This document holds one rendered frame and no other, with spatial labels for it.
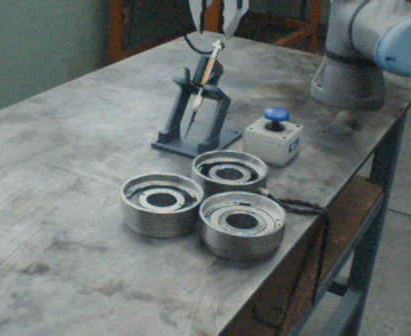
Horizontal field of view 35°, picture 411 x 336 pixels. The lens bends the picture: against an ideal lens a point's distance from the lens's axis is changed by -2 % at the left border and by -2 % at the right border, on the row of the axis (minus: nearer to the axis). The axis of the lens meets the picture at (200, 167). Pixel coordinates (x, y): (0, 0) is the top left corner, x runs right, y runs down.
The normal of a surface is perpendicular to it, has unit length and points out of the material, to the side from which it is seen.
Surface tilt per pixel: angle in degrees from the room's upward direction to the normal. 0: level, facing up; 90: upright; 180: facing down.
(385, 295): 0
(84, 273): 0
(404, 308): 0
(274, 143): 90
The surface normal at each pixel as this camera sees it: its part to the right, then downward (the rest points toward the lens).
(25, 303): 0.07, -0.89
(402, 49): 0.26, 0.55
